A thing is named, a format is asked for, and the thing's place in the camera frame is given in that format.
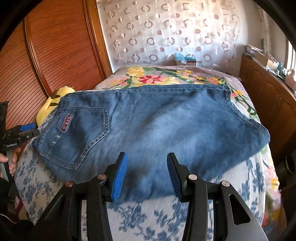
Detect wooden side cabinet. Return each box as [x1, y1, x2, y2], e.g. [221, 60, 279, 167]
[239, 55, 295, 157]

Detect circle pattern sheer curtain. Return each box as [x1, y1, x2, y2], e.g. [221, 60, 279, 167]
[97, 1, 240, 68]

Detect blue tissue box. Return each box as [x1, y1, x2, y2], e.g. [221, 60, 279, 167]
[175, 53, 197, 66]

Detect white bottle on cabinet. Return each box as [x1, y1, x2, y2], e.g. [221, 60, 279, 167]
[285, 69, 296, 91]

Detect person's left hand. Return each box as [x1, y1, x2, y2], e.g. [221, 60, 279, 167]
[0, 148, 20, 181]

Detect colourful floral bed blanket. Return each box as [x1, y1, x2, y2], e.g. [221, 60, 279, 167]
[96, 66, 281, 240]

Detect blue floral white quilt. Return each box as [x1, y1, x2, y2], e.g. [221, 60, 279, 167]
[14, 89, 266, 241]

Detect yellow plush toy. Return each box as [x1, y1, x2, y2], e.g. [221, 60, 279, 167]
[36, 86, 75, 126]

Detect blue denim jeans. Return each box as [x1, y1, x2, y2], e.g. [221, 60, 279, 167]
[32, 84, 270, 202]

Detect wooden slatted wardrobe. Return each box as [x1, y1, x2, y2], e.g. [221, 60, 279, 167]
[1, 1, 112, 128]

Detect cardboard box on cabinet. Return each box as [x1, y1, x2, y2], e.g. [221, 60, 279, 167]
[255, 52, 278, 71]

